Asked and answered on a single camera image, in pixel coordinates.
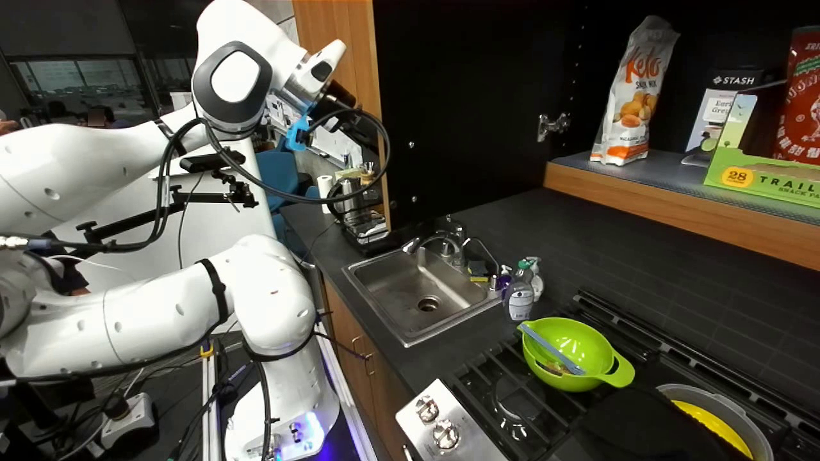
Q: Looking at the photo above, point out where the green capped dish soap bottle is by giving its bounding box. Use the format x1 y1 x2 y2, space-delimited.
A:
520 253 549 306

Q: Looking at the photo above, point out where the pale green packet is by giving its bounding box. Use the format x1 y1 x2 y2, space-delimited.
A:
681 88 761 169

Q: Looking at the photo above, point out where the green snack box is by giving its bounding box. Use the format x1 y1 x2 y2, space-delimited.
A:
700 144 820 216

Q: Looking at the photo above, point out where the chrome kitchen faucet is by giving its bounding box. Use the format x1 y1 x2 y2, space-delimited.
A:
400 216 481 277

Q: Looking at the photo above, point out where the tall wooden panel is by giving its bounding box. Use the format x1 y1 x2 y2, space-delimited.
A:
291 0 395 229

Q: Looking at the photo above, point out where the chrome door hinge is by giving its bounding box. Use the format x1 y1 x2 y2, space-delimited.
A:
532 107 573 147

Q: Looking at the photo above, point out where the blue cloth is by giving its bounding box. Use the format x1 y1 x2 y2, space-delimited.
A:
253 112 314 217

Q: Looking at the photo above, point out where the lime green bowl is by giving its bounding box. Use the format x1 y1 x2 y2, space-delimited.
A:
514 316 640 397

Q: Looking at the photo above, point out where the chrome countertop machine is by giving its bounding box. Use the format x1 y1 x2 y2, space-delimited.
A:
327 165 397 251

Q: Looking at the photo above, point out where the clear hand soap bottle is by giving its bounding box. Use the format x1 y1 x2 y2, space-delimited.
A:
508 270 538 325

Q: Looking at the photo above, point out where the grey power strip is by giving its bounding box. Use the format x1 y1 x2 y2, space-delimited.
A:
96 389 162 452

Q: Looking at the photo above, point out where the white orange chips bag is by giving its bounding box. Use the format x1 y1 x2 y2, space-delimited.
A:
586 14 683 169

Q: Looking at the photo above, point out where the black labelled box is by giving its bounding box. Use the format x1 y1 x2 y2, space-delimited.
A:
697 67 765 112

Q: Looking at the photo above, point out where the metal rail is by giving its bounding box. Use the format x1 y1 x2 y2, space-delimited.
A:
195 343 222 461

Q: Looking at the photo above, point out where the yellow item in bowl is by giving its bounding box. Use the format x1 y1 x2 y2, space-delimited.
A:
670 397 755 461

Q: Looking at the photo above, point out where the stainless steel sink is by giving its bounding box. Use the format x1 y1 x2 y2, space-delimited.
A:
337 242 510 352

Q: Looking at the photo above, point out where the white bowl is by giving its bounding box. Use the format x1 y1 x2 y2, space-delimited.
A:
652 380 779 461

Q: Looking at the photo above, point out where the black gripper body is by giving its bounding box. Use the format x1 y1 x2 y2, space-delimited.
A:
314 79 378 176

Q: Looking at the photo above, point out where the wooden base cabinet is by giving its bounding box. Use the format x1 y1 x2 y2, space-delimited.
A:
317 272 409 461

